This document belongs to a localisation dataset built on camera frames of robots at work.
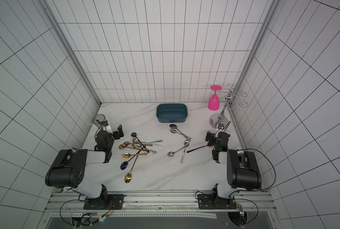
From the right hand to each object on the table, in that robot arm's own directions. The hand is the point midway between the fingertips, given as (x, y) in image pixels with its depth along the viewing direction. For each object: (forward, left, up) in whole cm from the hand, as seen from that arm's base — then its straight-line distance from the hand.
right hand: (211, 130), depth 95 cm
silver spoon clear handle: (-8, +17, -5) cm, 20 cm away
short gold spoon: (-20, +54, -4) cm, 58 cm away
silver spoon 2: (-17, +27, -5) cm, 32 cm away
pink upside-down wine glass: (+15, -1, +11) cm, 19 cm away
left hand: (-4, +66, +3) cm, 66 cm away
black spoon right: (-9, +1, -3) cm, 10 cm away
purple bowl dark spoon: (-26, +56, -5) cm, 61 cm away
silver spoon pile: (-12, +50, -3) cm, 51 cm away
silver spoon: (+1, +26, -5) cm, 26 cm away
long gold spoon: (-32, +51, -5) cm, 61 cm away
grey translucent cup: (+3, +77, +6) cm, 78 cm away
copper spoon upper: (-11, +57, -5) cm, 58 cm away
